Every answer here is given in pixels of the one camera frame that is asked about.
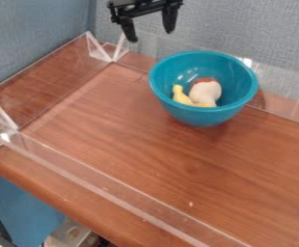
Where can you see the grey metal bracket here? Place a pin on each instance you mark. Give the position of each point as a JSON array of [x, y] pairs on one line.
[[71, 235]]

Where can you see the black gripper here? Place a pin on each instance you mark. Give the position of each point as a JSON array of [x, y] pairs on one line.
[[127, 9]]

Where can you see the clear acrylic barrier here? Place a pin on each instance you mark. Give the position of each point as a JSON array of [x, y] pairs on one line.
[[90, 143]]

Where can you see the blue plastic bowl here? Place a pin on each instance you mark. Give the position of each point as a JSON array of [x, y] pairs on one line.
[[182, 68]]

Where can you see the white toy mushroom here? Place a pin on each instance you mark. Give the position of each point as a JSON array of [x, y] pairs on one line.
[[206, 91]]

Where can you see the yellow toy banana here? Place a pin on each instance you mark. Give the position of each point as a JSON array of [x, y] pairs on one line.
[[182, 98]]

